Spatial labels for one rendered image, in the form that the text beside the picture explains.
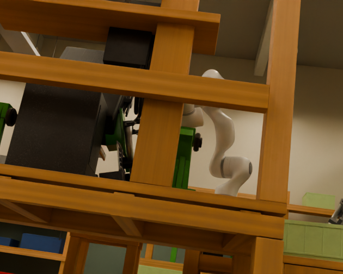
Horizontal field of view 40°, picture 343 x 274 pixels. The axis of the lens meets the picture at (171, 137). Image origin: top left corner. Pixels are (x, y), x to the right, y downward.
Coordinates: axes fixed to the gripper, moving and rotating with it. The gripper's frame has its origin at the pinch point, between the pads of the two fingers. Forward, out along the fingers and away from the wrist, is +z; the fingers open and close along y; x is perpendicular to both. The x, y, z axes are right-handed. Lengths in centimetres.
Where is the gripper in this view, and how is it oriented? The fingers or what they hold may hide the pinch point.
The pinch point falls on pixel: (130, 128)
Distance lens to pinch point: 202.2
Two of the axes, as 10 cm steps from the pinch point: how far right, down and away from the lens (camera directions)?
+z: -9.8, 1.6, -0.8
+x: 1.4, 4.3, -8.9
